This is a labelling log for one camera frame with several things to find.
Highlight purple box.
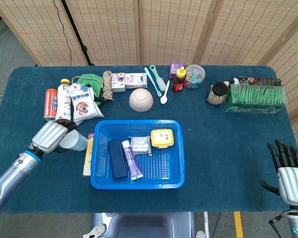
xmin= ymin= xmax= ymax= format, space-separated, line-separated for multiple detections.
xmin=168 ymin=62 xmax=186 ymax=81

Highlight yellow lidded plastic box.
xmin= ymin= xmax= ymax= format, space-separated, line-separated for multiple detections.
xmin=150 ymin=129 xmax=175 ymax=149

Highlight beige bowl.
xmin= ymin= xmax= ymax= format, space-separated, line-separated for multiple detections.
xmin=128 ymin=88 xmax=154 ymax=113

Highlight small purple white carton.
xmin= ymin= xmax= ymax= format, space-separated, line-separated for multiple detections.
xmin=111 ymin=72 xmax=126 ymax=93

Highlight teal bottle brush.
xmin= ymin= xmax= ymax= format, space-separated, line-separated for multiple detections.
xmin=149 ymin=64 xmax=166 ymax=91

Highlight white plastic spoon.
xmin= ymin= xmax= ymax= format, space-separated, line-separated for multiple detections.
xmin=160 ymin=80 xmax=171 ymax=105

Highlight white plastic cup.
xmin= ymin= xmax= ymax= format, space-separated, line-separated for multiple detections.
xmin=59 ymin=129 xmax=88 ymax=152

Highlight glass jar black lid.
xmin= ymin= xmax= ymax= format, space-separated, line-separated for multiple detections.
xmin=206 ymin=81 xmax=228 ymax=105

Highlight green tea bag box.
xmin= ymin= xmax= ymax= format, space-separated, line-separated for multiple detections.
xmin=224 ymin=83 xmax=288 ymax=116

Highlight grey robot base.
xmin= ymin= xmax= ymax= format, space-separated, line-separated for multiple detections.
xmin=83 ymin=211 xmax=206 ymax=238

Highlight white label tea bottle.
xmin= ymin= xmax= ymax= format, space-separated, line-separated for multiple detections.
xmin=55 ymin=78 xmax=73 ymax=121

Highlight blue felt table cover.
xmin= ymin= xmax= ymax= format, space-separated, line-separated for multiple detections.
xmin=0 ymin=65 xmax=298 ymax=214

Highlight honey bottle yellow cap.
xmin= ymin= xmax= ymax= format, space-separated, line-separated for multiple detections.
xmin=171 ymin=66 xmax=187 ymax=93

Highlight braided rope bundle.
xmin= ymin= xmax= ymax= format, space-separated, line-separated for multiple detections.
xmin=102 ymin=70 xmax=115 ymax=102

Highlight black stand leg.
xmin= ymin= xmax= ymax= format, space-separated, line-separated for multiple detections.
xmin=60 ymin=0 xmax=96 ymax=66

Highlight black hanging cable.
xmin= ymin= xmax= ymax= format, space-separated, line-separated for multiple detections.
xmin=52 ymin=0 xmax=73 ymax=66

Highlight dark snack package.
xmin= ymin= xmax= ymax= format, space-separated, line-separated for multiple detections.
xmin=229 ymin=76 xmax=284 ymax=88

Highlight purple white toothpaste tube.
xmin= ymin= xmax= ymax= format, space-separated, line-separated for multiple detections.
xmin=121 ymin=140 xmax=144 ymax=181

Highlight flat yellow package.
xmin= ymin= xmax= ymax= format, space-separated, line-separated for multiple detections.
xmin=82 ymin=133 xmax=95 ymax=177

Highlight red drink can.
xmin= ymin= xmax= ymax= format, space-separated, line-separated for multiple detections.
xmin=43 ymin=88 xmax=59 ymax=122

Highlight black and silver right hand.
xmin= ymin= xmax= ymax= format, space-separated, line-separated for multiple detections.
xmin=260 ymin=139 xmax=298 ymax=207

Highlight white pink rectangular box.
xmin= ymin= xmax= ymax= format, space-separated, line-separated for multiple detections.
xmin=125 ymin=72 xmax=148 ymax=90

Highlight navy blue rectangular box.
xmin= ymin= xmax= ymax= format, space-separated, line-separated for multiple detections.
xmin=108 ymin=139 xmax=128 ymax=179

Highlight yellow floor tape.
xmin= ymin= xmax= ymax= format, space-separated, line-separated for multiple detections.
xmin=233 ymin=211 xmax=244 ymax=238

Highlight green fabric pouch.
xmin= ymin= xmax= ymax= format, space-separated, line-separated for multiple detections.
xmin=76 ymin=73 xmax=105 ymax=106

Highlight white sugar bag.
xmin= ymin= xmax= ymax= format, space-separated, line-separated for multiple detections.
xmin=67 ymin=83 xmax=105 ymax=126

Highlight blue plastic basket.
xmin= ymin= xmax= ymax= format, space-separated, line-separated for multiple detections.
xmin=90 ymin=119 xmax=186 ymax=190

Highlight clear jar of clips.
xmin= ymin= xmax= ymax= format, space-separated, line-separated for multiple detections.
xmin=184 ymin=64 xmax=206 ymax=90

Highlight black and silver left hand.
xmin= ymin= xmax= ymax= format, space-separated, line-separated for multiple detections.
xmin=31 ymin=118 xmax=78 ymax=154

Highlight silver foil snack packet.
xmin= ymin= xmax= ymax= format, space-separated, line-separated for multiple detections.
xmin=130 ymin=135 xmax=152 ymax=156

